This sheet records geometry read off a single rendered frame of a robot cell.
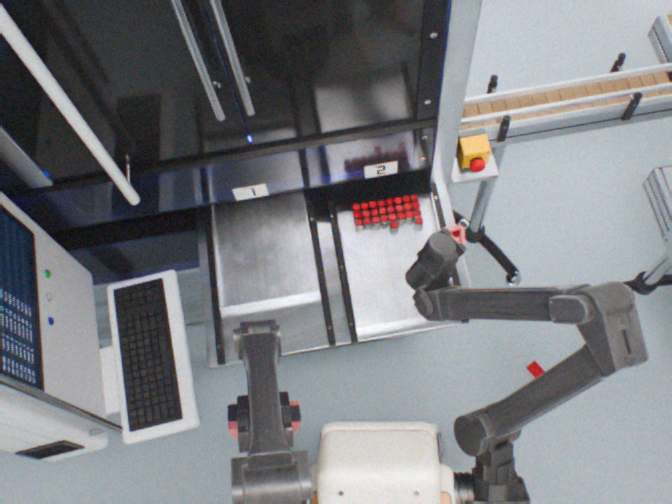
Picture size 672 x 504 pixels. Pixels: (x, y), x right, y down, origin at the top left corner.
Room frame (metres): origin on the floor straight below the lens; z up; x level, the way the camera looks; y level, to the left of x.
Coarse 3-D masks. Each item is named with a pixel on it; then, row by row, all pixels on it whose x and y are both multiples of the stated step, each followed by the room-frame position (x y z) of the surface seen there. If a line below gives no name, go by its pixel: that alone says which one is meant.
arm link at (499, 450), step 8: (488, 440) 0.14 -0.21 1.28; (496, 440) 0.14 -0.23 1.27; (504, 440) 0.14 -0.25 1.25; (488, 448) 0.13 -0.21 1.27; (496, 448) 0.12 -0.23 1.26; (504, 448) 0.12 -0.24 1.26; (512, 448) 0.12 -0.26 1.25; (480, 456) 0.12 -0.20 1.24; (488, 456) 0.11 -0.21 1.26; (496, 456) 0.11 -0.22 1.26; (504, 456) 0.11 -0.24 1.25; (512, 456) 0.11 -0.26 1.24; (488, 464) 0.10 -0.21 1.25; (496, 464) 0.10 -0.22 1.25
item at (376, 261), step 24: (432, 216) 0.78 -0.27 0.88; (360, 240) 0.75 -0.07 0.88; (384, 240) 0.74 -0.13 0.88; (408, 240) 0.72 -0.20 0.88; (360, 264) 0.68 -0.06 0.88; (384, 264) 0.67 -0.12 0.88; (408, 264) 0.66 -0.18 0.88; (360, 288) 0.61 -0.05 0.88; (384, 288) 0.60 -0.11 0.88; (408, 288) 0.59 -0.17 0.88; (360, 312) 0.55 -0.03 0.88; (384, 312) 0.54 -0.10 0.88; (408, 312) 0.53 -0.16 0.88
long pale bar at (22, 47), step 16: (0, 16) 0.81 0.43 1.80; (16, 32) 0.81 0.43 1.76; (16, 48) 0.80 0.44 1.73; (32, 48) 0.82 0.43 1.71; (32, 64) 0.80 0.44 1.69; (48, 80) 0.81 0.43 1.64; (64, 96) 0.81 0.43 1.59; (64, 112) 0.80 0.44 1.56; (80, 128) 0.80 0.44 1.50; (96, 144) 0.81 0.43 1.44; (112, 160) 0.82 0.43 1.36; (112, 176) 0.80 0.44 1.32; (128, 176) 0.85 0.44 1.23; (128, 192) 0.80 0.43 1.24
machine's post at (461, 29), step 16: (464, 0) 0.87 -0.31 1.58; (480, 0) 0.87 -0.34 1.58; (448, 16) 0.88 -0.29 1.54; (464, 16) 0.87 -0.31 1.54; (448, 32) 0.87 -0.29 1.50; (464, 32) 0.87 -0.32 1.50; (448, 48) 0.87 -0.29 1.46; (464, 48) 0.87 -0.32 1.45; (448, 64) 0.87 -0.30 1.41; (464, 64) 0.87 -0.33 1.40; (448, 80) 0.87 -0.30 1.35; (464, 80) 0.87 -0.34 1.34; (448, 96) 0.87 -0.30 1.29; (464, 96) 0.87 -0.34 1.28; (448, 112) 0.87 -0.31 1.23; (448, 128) 0.87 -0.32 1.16; (448, 144) 0.87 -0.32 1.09; (432, 160) 0.88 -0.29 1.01; (448, 160) 0.87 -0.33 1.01; (432, 176) 0.87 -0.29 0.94; (448, 176) 0.87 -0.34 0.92; (448, 192) 0.87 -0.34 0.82
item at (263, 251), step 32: (288, 192) 0.93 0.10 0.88; (224, 224) 0.87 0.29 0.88; (256, 224) 0.85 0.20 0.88; (288, 224) 0.83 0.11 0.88; (224, 256) 0.77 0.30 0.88; (256, 256) 0.75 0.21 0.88; (288, 256) 0.74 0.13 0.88; (224, 288) 0.68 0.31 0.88; (256, 288) 0.66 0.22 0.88; (288, 288) 0.65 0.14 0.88
